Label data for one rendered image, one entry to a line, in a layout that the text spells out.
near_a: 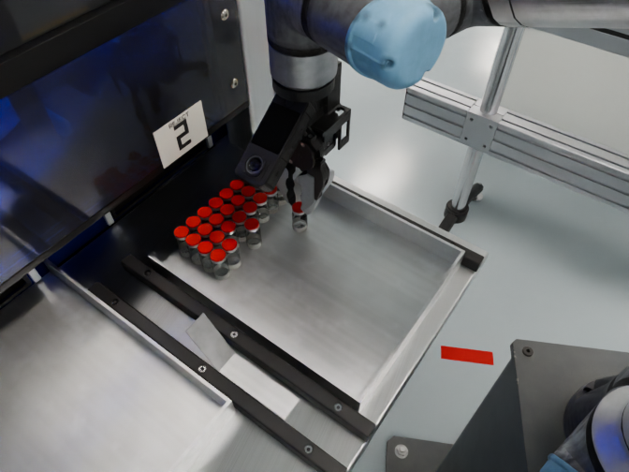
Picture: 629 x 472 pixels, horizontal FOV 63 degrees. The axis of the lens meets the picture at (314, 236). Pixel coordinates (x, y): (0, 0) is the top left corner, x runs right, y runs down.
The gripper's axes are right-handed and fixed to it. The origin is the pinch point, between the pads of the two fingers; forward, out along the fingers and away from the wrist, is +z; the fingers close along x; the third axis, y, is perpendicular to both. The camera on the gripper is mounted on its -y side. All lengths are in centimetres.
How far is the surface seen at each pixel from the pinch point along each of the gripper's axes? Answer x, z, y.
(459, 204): 0, 76, 88
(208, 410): -8.3, 5.1, -27.6
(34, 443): 4.6, 5.1, -41.6
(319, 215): -1.0, 5.1, 4.1
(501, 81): -1, 27, 89
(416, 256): -16.7, 5.2, 6.2
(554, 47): -1, 44, 146
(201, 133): 15.1, -6.8, -1.8
